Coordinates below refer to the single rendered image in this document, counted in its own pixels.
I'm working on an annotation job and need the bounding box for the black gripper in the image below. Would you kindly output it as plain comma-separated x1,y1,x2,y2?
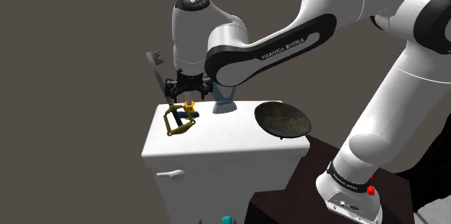
164,69,215,101

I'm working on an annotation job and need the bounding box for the small yellow tan cylinder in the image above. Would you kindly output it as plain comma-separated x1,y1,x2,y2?
183,90,196,109

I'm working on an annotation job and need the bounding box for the blue flat bar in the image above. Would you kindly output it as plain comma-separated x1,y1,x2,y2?
175,110,200,119

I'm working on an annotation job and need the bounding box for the grey toothed flat tool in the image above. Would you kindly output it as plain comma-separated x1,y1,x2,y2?
145,51,184,126

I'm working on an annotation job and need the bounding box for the blue grey glass vase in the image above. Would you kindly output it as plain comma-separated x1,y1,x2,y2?
211,83,238,115

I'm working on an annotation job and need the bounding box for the white toilet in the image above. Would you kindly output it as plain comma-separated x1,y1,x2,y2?
140,100,312,224

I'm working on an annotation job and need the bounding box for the dark round bowl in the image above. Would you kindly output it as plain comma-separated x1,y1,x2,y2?
254,100,313,141

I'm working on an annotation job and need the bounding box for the dark brown robot stand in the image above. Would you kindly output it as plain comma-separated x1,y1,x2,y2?
244,134,417,224

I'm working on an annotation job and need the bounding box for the gold wire frame tool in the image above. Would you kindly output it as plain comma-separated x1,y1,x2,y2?
163,105,197,137

